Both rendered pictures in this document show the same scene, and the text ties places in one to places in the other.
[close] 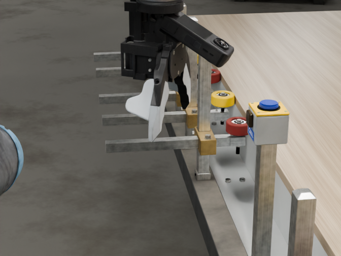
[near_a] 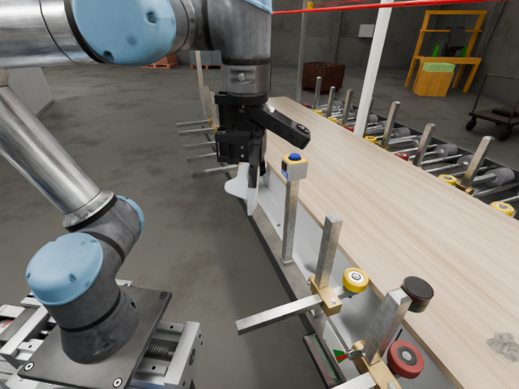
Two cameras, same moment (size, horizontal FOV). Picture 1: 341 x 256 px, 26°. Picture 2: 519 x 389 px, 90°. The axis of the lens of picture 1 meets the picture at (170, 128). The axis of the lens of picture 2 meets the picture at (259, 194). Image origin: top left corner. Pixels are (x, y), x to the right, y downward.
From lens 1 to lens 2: 0.67 m
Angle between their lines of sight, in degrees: 16
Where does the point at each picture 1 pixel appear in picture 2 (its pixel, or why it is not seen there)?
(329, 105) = not seen: hidden behind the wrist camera
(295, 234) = (329, 241)
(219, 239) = (256, 218)
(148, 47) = (241, 136)
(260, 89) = not seen: hidden behind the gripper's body
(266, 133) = (295, 174)
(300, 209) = (333, 227)
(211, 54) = (296, 139)
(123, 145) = (201, 173)
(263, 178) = (292, 197)
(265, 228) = (292, 222)
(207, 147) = not seen: hidden behind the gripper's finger
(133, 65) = (228, 152)
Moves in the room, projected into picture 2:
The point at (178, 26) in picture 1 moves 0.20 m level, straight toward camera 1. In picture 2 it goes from (267, 115) to (311, 174)
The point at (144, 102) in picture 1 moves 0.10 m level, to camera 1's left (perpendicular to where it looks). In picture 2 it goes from (241, 184) to (183, 191)
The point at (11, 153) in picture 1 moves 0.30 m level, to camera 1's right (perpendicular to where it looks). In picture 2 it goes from (133, 218) to (259, 202)
